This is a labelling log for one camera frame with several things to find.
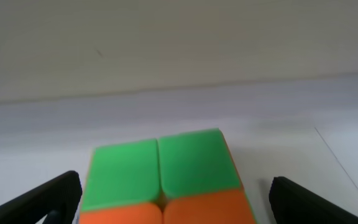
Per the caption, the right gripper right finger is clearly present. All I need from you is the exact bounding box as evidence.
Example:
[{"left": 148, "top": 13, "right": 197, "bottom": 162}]
[{"left": 268, "top": 175, "right": 358, "bottom": 224}]

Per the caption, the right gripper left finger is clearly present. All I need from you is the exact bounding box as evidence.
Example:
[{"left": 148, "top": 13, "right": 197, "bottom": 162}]
[{"left": 0, "top": 170, "right": 84, "bottom": 224}]

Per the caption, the many-coloured puzzle cube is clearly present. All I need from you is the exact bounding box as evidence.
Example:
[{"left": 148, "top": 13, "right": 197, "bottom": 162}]
[{"left": 78, "top": 127, "right": 258, "bottom": 224}]

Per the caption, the white shelf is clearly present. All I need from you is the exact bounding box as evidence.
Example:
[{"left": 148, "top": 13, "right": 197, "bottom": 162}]
[{"left": 0, "top": 0, "right": 358, "bottom": 224}]

